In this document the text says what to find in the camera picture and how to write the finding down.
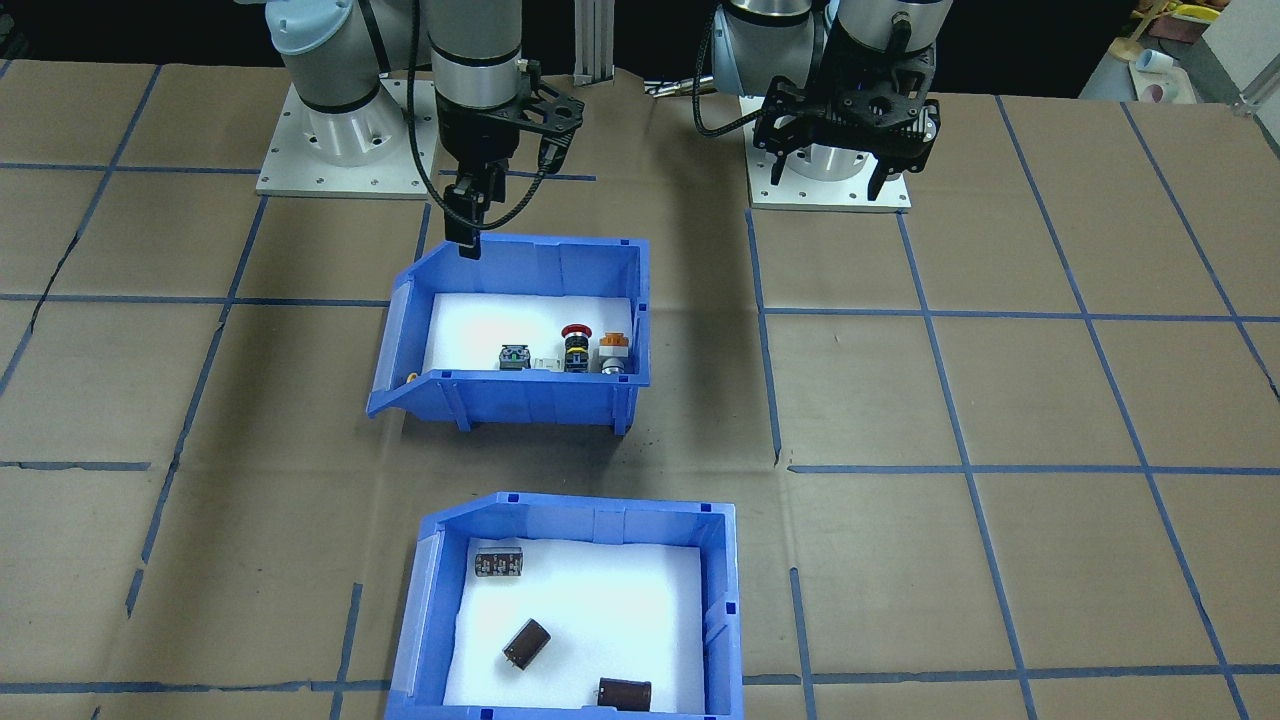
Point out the blue plastic button bin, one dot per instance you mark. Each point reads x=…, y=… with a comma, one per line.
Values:
x=520, y=400

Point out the blue plastic battery bin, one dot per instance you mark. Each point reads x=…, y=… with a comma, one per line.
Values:
x=590, y=520

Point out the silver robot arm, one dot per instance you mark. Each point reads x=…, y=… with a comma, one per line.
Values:
x=475, y=40
x=760, y=40

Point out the dark cylindrical battery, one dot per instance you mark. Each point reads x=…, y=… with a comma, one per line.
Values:
x=526, y=643
x=624, y=693

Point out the silver metal rod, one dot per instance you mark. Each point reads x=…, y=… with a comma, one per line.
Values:
x=680, y=88

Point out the red mushroom stop button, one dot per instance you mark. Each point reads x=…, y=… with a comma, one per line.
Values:
x=576, y=348

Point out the white silver push button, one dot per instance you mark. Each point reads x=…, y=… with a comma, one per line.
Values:
x=546, y=365

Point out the white tray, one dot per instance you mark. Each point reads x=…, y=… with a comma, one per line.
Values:
x=1110, y=80

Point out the wooden utensil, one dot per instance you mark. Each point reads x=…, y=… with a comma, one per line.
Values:
x=1125, y=45

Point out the pink white cup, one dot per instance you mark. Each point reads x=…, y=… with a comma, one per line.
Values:
x=1160, y=92

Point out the white blue cup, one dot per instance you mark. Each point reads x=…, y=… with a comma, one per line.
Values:
x=1150, y=60

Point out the yellow object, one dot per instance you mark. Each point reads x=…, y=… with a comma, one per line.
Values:
x=1195, y=12

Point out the dark ribbed block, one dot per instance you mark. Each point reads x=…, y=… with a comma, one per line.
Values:
x=499, y=563

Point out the metal profile bar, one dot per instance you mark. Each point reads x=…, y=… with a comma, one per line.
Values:
x=1258, y=98

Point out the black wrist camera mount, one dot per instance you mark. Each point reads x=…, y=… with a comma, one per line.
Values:
x=555, y=112
x=915, y=120

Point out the aluminium frame post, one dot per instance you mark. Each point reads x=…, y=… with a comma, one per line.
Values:
x=592, y=45

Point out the black switch block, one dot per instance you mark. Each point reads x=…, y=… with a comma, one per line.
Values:
x=514, y=357

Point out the orange push button switch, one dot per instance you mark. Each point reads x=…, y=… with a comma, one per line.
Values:
x=614, y=352

